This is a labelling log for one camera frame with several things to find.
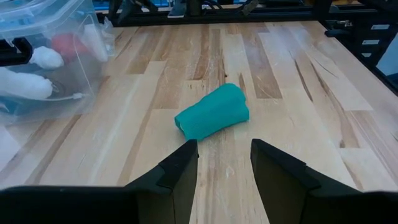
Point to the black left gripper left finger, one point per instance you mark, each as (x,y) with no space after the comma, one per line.
(174,183)

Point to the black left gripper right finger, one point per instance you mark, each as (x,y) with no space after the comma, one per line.
(280,183)

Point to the green elastic bandage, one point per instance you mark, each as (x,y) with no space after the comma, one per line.
(214,112)

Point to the white bandage roll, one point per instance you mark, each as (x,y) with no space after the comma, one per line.
(94,43)
(25,84)
(46,58)

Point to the red bandage roll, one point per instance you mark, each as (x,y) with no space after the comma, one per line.
(69,46)

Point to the clear plastic lidded box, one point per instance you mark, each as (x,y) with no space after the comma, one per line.
(71,81)

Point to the black unit with white labels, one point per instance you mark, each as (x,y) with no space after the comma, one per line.
(370,40)

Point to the black aluminium table frame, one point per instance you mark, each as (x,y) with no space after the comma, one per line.
(280,14)

